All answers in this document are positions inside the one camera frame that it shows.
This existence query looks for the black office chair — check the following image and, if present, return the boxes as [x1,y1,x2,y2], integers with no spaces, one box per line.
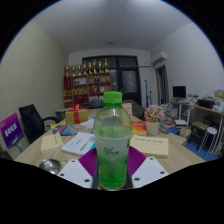
[18,103,63,145]

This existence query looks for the white printed booklet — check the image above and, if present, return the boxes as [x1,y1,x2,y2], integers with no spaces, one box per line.
[60,131,97,157]

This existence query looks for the large cream book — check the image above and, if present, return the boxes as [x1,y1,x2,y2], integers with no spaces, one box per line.
[129,133,170,159]

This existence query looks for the blue colourful book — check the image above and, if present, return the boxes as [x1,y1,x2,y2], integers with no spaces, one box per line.
[51,124,79,137]

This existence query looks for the small cream book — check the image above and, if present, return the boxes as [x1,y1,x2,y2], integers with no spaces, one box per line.
[40,132,64,155]

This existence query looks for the green-capped clear drink bottle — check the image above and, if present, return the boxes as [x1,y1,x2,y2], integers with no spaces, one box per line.
[92,91,134,192]

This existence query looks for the small round side table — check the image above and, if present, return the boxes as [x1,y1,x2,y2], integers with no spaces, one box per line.
[54,107,70,118]

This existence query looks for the wooden shelf unit with trophies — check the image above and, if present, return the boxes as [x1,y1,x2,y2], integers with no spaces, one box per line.
[62,58,112,108]

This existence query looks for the upright tan carton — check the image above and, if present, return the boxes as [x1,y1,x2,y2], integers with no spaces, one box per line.
[121,102,134,118]

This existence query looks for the orange book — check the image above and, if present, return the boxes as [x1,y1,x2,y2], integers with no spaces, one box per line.
[131,120,148,135]

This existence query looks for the potted pink flowers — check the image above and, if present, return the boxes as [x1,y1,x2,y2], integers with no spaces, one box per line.
[143,104,166,136]

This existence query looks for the purple sign board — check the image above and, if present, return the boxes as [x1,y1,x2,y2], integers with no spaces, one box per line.
[0,112,24,149]

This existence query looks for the yellow gift box red ribbon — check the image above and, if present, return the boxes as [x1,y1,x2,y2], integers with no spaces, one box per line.
[64,103,89,126]

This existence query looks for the black framed glass door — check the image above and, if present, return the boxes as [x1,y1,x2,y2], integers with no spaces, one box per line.
[82,55,142,106]

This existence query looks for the black computer monitor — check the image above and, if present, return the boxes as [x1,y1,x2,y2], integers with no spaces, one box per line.
[172,85,188,100]

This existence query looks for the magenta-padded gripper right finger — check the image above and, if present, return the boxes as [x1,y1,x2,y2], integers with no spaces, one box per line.
[126,145,170,189]

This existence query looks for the white wall air conditioner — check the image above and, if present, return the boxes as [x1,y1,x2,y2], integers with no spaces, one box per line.
[150,51,168,65]

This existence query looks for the stainless steel cup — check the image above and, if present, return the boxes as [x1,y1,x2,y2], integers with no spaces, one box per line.
[38,158,69,176]

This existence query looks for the white round stool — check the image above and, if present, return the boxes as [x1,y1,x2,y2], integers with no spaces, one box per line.
[203,126,218,154]

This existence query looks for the wooden side desk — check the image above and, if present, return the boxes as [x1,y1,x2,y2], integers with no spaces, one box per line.
[170,98,224,158]

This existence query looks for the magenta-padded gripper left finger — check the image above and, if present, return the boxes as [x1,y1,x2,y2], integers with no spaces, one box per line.
[56,147,100,189]

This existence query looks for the pile of books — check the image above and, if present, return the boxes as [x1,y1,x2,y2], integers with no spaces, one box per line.
[159,104,189,136]

